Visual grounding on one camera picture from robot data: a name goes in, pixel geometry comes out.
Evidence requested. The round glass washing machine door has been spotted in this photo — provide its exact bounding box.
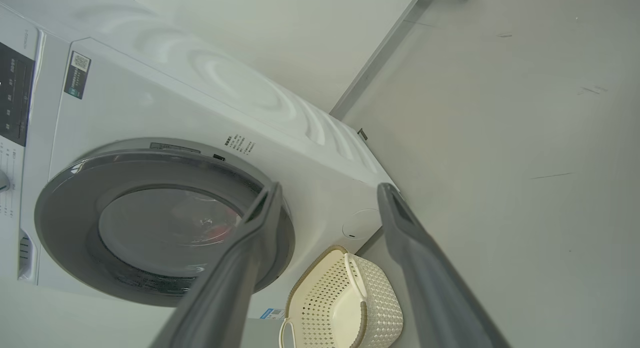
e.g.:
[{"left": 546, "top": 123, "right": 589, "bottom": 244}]
[{"left": 34, "top": 138, "right": 296, "bottom": 307}]

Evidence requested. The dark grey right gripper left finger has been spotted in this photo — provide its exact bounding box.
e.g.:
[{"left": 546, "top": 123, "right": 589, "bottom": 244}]
[{"left": 150, "top": 182, "right": 285, "bottom": 348}]

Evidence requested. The cream perforated laundry basket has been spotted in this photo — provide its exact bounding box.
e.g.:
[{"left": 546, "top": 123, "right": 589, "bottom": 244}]
[{"left": 278, "top": 245, "right": 404, "bottom": 348}]

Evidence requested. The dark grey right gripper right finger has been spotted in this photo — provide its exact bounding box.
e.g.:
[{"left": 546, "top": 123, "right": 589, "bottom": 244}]
[{"left": 376, "top": 182, "right": 512, "bottom": 348}]

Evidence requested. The dark QR code sticker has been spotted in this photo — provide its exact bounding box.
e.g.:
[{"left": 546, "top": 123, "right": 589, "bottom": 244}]
[{"left": 64, "top": 51, "right": 92, "bottom": 99}]

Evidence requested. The white front-load washing machine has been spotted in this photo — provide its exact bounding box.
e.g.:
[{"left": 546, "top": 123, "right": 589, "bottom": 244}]
[{"left": 0, "top": 0, "right": 401, "bottom": 348}]

